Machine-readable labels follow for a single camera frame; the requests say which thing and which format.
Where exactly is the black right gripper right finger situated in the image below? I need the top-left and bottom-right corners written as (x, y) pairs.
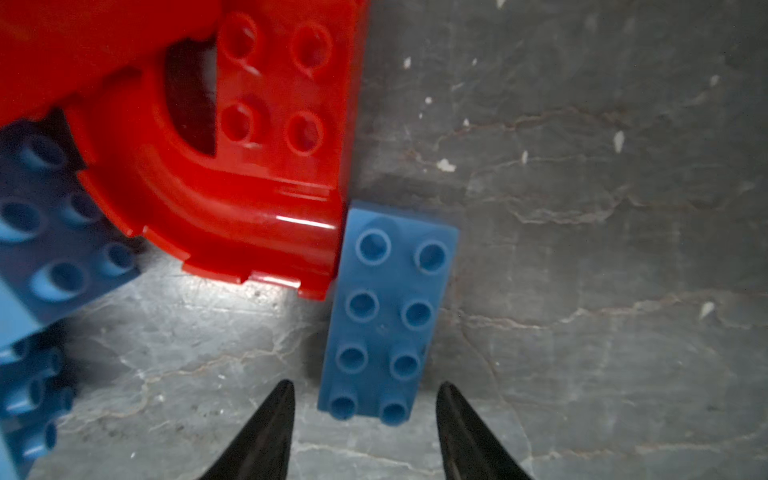
top-left (436, 381), bottom-right (532, 480)

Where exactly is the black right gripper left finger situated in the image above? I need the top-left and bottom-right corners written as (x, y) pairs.
top-left (200, 379), bottom-right (296, 480)

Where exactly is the blue lego brick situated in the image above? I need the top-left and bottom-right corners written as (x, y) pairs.
top-left (317, 201), bottom-right (459, 426)
top-left (1, 335), bottom-right (74, 479)
top-left (1, 121), bottom-right (139, 349)

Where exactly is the red curved lego piece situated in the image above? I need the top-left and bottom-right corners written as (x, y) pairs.
top-left (1, 1), bottom-right (370, 301)

